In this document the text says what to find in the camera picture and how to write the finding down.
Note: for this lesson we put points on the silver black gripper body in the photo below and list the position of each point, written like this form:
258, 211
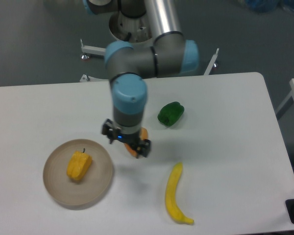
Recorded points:
128, 135

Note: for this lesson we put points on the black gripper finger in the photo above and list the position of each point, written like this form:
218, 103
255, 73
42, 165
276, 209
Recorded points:
140, 149
109, 130

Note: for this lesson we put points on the yellow bell pepper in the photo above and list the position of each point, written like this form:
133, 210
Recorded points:
78, 165

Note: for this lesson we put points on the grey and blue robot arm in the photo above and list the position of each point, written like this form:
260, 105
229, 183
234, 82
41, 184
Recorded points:
129, 90

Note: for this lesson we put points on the orange bell pepper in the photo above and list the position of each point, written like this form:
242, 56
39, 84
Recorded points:
143, 136

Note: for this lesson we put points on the green bell pepper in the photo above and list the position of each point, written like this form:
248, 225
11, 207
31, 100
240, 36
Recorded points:
170, 113

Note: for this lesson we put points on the beige round plate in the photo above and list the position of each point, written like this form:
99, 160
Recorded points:
91, 188

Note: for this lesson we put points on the yellow banana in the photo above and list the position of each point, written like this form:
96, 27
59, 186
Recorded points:
172, 207

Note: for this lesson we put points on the blue bag in background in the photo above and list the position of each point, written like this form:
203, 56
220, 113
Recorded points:
265, 6

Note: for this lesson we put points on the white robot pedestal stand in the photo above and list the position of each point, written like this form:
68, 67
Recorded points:
136, 51

